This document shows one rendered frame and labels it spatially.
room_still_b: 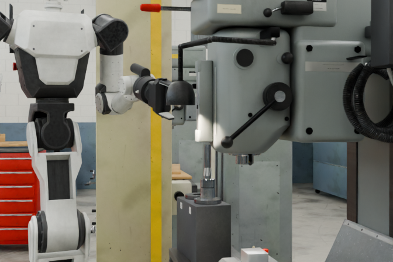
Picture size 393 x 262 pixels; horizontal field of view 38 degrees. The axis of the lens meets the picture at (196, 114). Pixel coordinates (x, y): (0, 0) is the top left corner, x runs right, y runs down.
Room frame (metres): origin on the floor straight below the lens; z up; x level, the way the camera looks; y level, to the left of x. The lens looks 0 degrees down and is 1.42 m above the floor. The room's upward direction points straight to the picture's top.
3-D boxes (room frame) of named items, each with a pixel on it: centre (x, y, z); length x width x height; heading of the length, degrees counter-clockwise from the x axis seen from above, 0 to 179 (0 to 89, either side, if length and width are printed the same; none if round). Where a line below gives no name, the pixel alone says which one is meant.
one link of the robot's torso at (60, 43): (2.10, 0.54, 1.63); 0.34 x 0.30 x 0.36; 114
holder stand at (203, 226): (1.92, -0.02, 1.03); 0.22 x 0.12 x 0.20; 18
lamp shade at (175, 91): (1.42, 0.04, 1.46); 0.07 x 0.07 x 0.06
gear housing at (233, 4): (1.51, -0.17, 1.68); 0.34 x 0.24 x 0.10; 102
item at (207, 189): (1.87, -0.04, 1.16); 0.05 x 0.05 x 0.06
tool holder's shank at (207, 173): (1.87, -0.04, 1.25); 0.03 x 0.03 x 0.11
